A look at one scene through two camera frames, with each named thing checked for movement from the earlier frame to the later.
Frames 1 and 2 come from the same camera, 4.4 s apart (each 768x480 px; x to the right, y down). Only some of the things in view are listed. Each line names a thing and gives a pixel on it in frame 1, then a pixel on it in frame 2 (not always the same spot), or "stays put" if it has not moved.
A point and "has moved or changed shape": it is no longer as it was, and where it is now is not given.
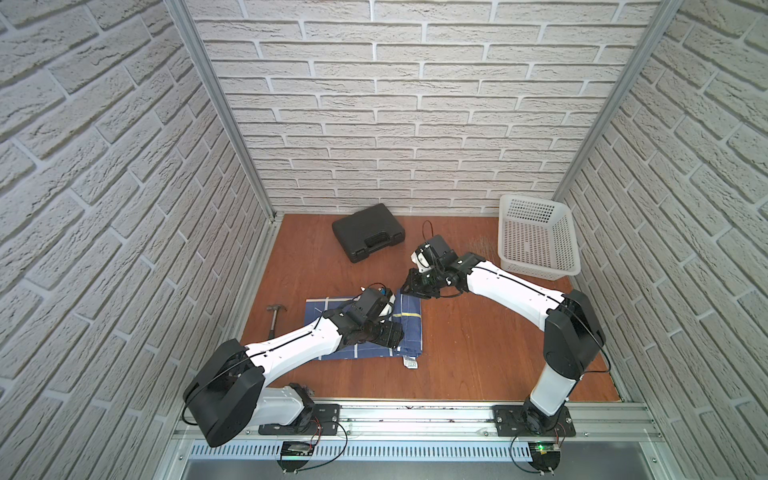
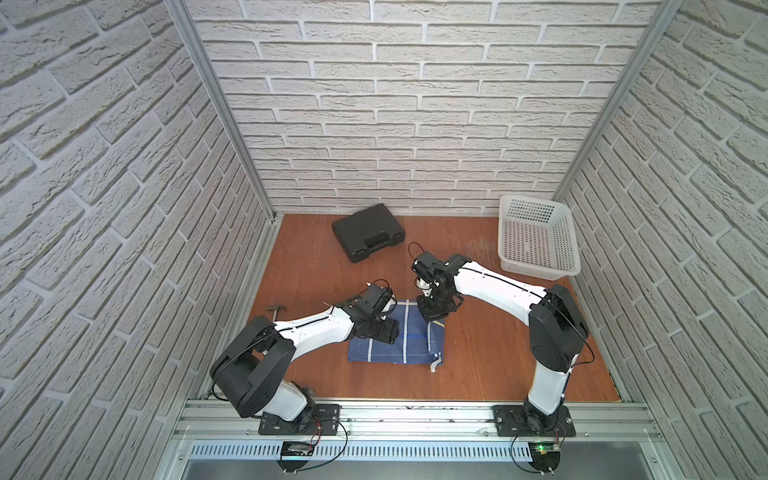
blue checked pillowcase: [406, 311] has moved or changed shape
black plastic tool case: [371, 228] stays put
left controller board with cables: [295, 455] stays put
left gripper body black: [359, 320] stays put
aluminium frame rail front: [529, 421] stays put
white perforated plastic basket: [536, 237] stays put
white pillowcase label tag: [410, 362] to [433, 365]
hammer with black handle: [275, 309] stays put
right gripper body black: [425, 284] to [435, 306]
